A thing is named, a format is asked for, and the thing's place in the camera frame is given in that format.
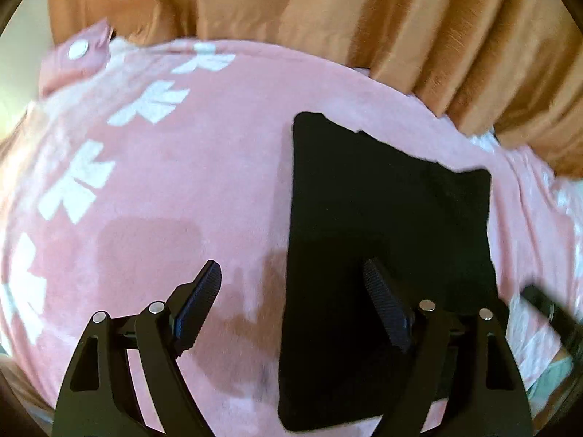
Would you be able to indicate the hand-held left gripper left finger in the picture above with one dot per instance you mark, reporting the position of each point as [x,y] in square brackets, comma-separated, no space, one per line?
[200,300]

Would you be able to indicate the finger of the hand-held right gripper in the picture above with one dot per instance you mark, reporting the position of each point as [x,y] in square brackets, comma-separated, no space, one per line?
[560,321]

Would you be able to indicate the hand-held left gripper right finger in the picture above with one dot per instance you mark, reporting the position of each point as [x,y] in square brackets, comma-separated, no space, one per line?
[387,305]

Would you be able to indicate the black long-sleeved sweater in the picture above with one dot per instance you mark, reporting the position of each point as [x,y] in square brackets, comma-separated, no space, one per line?
[364,191]

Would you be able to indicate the pale green cloth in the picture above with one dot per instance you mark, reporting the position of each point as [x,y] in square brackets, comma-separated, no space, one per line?
[549,382]

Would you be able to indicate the pink blanket with white print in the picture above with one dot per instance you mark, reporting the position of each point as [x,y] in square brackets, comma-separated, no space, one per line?
[182,182]

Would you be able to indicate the pink pouch with white cap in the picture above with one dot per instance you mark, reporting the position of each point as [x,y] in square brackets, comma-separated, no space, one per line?
[59,66]

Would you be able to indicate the orange curtain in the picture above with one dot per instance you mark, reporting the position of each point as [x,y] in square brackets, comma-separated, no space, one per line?
[364,9]

